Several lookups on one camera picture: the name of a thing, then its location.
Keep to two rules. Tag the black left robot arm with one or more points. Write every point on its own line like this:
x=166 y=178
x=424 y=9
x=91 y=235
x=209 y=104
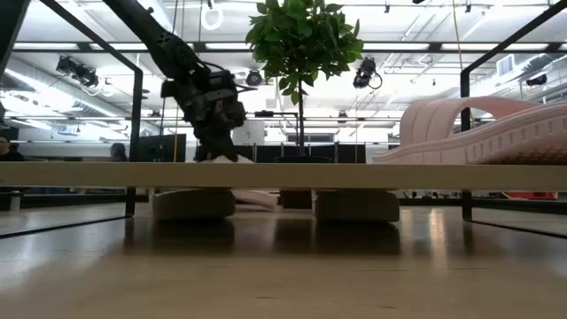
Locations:
x=155 y=31

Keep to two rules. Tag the dark monitor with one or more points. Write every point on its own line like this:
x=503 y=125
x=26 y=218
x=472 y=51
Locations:
x=155 y=148

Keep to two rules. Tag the green potted plant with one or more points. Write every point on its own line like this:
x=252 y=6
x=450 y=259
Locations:
x=305 y=40

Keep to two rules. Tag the person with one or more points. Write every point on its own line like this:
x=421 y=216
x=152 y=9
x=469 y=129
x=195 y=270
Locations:
x=6 y=153
x=118 y=153

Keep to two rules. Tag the round black ceiling lamp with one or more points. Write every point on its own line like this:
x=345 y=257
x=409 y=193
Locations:
x=253 y=78

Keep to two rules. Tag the black ceiling camera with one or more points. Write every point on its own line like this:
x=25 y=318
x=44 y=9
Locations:
x=364 y=73

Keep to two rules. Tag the black ceiling spotlight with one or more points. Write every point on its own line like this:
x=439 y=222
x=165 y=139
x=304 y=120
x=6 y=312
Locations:
x=77 y=71

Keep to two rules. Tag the black overhead beam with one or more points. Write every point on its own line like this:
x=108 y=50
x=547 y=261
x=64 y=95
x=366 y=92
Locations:
x=436 y=46

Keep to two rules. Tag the black partition panels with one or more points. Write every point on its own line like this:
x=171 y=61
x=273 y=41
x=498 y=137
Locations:
x=345 y=153

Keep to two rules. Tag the white cabinet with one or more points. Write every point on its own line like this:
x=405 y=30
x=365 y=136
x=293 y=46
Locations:
x=248 y=133

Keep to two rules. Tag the red chair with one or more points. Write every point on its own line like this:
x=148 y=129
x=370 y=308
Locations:
x=531 y=196

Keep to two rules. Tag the pink rubber slide sandal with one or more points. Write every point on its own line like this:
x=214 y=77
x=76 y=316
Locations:
x=487 y=142
x=254 y=199

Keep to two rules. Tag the grey rubber slide sandal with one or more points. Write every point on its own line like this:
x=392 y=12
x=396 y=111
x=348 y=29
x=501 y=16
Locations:
x=354 y=206
x=190 y=206

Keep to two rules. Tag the black metal rig frame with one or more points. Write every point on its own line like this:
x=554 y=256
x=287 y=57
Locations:
x=66 y=200

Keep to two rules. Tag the wooden shelf black metal frame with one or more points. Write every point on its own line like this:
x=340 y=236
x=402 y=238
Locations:
x=283 y=176

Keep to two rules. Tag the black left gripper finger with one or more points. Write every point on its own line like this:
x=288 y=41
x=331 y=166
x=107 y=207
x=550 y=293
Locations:
x=204 y=146
x=225 y=144

